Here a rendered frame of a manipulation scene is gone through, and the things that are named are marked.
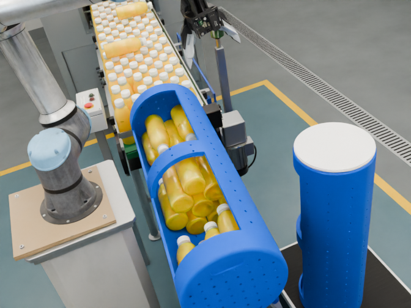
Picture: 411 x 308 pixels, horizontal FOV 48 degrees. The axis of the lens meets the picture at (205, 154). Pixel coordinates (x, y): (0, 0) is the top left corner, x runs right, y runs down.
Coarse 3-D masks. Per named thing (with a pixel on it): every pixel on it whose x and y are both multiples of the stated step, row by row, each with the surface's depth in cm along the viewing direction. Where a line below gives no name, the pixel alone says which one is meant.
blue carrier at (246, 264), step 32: (160, 96) 177; (192, 96) 174; (192, 128) 151; (160, 160) 142; (224, 160) 141; (224, 192) 125; (160, 224) 135; (256, 224) 118; (192, 256) 111; (224, 256) 107; (256, 256) 110; (192, 288) 111; (224, 288) 114; (256, 288) 118
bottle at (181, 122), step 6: (174, 108) 176; (180, 108) 174; (174, 114) 173; (180, 114) 171; (174, 120) 172; (180, 120) 168; (186, 120) 167; (180, 126) 166; (186, 126) 165; (180, 132) 166; (186, 132) 164; (192, 132) 164; (186, 138) 164
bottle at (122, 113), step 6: (120, 108) 196; (126, 108) 197; (114, 114) 198; (120, 114) 196; (126, 114) 196; (120, 120) 197; (126, 120) 198; (120, 126) 199; (126, 126) 199; (120, 132) 202; (126, 138) 203; (132, 138) 204
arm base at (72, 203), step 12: (84, 180) 137; (48, 192) 132; (60, 192) 131; (72, 192) 133; (84, 192) 135; (48, 204) 135; (60, 204) 133; (72, 204) 133; (84, 204) 135; (60, 216) 134; (72, 216) 135
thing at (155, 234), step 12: (192, 84) 239; (108, 96) 243; (216, 132) 211; (120, 144) 207; (120, 156) 203; (132, 168) 224; (144, 192) 259; (144, 204) 263; (156, 228) 277; (156, 240) 280
